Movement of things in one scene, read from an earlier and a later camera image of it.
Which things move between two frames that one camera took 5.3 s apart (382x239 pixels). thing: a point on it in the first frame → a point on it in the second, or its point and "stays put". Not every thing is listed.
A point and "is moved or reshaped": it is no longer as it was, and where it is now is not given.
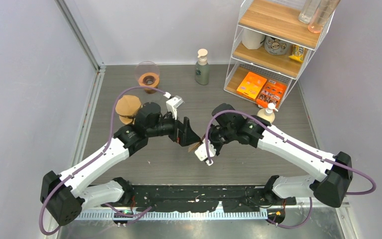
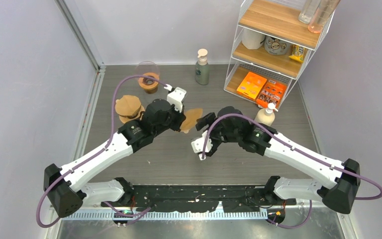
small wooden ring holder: x=149 y=79 stays put
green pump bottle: x=202 y=70 stays put
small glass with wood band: x=149 y=90 stays put
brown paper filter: x=196 y=145 is moved or reshaped
